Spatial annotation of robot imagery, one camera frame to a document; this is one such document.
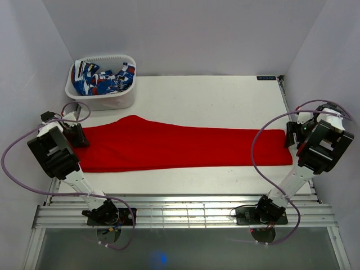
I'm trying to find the red trousers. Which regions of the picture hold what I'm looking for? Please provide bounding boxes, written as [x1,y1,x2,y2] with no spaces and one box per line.
[74,115,293,173]

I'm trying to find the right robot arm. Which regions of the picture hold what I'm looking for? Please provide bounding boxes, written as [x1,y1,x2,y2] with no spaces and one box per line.
[254,101,354,223]

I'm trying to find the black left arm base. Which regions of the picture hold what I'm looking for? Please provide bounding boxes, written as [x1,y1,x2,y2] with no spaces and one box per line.
[82,208,137,226]

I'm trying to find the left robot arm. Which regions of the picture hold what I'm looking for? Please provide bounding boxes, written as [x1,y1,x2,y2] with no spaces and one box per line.
[27,111,120,225]

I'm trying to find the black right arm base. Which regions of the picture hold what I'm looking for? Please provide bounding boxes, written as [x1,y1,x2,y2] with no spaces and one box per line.
[233,205,288,225]

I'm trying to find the blue white patterned garment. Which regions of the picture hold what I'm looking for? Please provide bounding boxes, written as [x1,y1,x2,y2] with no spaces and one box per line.
[70,60,136,96]

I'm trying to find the small black table label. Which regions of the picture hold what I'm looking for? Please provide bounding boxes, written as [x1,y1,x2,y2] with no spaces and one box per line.
[256,75,277,80]

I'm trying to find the white plastic basket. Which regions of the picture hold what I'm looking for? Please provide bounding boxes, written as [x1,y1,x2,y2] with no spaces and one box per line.
[65,55,137,111]

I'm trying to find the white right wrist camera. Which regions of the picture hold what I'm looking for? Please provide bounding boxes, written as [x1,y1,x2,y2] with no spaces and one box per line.
[296,111,312,125]

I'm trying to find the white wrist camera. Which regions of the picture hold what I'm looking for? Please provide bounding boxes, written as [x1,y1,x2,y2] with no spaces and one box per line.
[296,111,312,125]
[62,111,77,123]

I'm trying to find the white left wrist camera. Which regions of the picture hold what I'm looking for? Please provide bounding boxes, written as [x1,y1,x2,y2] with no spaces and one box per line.
[62,111,77,123]

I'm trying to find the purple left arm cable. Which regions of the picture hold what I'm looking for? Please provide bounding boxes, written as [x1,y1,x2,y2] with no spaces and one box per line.
[1,101,137,251]

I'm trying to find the aluminium frame rail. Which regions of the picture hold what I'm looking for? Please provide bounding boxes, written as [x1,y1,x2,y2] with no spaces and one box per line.
[34,195,338,229]

